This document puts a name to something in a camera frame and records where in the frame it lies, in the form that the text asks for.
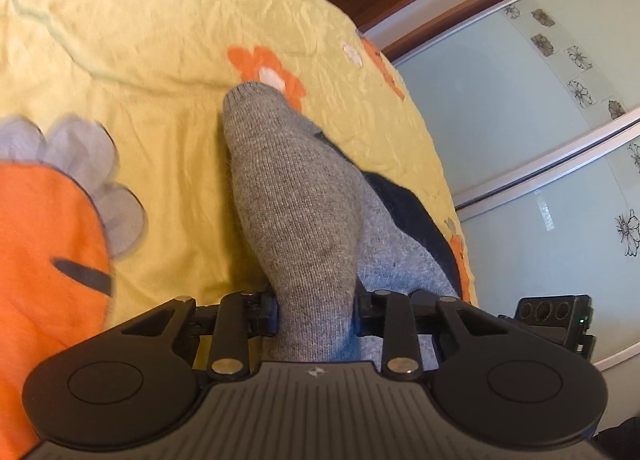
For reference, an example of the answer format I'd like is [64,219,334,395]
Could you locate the frosted glass wardrobe door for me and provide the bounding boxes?
[396,0,639,370]

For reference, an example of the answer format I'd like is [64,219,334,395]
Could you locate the yellow carrot print quilt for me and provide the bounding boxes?
[1,0,476,459]

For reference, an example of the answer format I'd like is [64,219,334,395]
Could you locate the grey knitted sweater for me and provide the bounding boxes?
[222,82,461,362]

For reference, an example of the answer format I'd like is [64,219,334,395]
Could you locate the dark navy garment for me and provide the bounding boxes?
[314,128,464,291]

